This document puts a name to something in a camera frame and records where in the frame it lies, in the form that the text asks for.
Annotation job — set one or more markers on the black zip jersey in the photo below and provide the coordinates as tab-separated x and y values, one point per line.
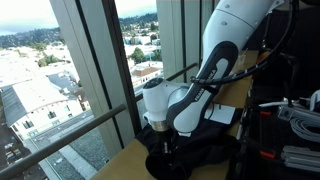
209	144

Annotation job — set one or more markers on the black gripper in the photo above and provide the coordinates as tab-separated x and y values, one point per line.
166	144

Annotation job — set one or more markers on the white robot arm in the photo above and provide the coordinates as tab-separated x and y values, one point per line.
178	107

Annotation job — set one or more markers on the red handled clamp front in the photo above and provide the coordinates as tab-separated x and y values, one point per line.
268	154

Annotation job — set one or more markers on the metal window handrail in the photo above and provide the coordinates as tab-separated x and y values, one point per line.
72	135

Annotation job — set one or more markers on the aluminium extrusion bar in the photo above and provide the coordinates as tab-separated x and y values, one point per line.
301	158

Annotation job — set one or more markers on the red handled black clamp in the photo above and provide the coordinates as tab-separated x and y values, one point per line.
267	113

